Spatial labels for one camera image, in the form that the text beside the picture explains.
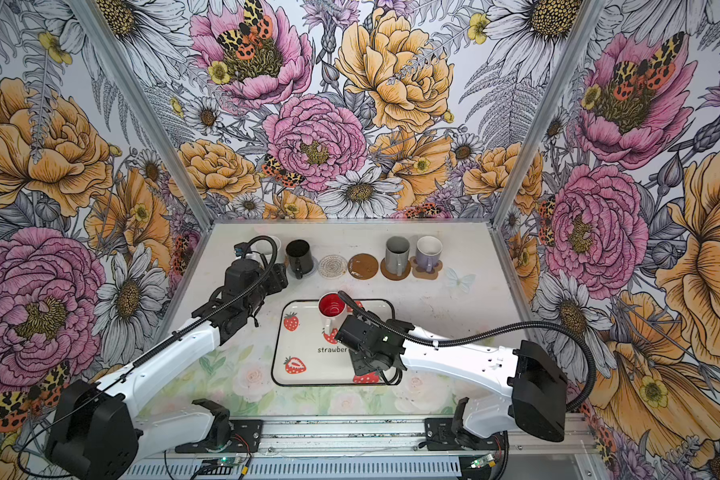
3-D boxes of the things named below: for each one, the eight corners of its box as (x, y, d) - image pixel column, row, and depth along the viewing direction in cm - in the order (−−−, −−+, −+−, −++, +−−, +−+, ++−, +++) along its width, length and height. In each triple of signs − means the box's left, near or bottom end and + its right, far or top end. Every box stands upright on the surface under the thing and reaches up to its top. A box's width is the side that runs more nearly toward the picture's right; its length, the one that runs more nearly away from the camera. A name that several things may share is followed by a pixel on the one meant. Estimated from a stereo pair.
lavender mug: (415, 277, 108) (419, 260, 100) (412, 252, 115) (416, 235, 108) (441, 277, 108) (446, 261, 100) (436, 252, 115) (441, 235, 108)
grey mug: (386, 285, 106) (388, 262, 96) (385, 259, 113) (387, 236, 103) (407, 285, 106) (411, 263, 96) (405, 259, 113) (408, 236, 103)
